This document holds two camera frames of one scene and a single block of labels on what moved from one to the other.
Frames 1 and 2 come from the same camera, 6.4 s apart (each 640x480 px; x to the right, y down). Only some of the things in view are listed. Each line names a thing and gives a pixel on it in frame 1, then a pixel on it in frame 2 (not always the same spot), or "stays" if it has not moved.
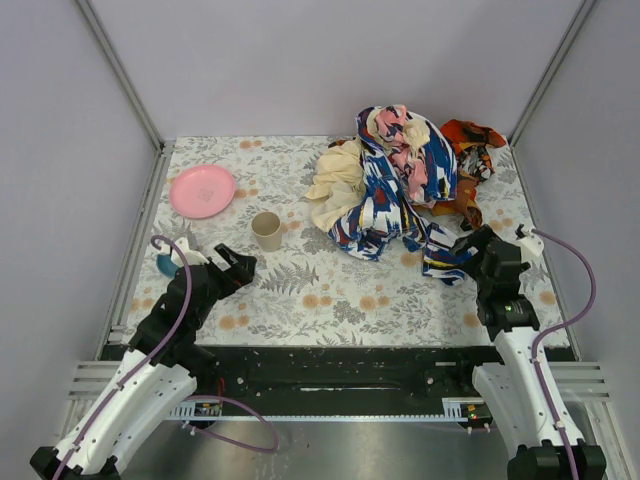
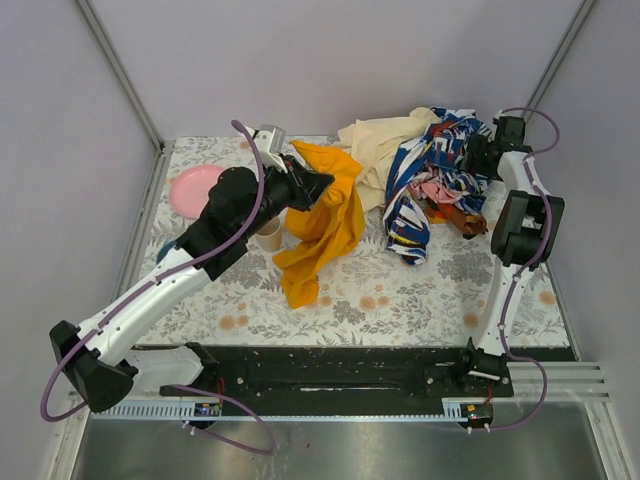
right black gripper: [482, 248] to [473, 158]
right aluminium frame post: [554, 65] stays
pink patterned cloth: [404, 135] to [433, 191]
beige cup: [267, 229] stays
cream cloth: [338, 183] to [372, 142]
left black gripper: [223, 273] to [296, 183]
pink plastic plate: [202, 191] stays
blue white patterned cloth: [384, 211] to [431, 160]
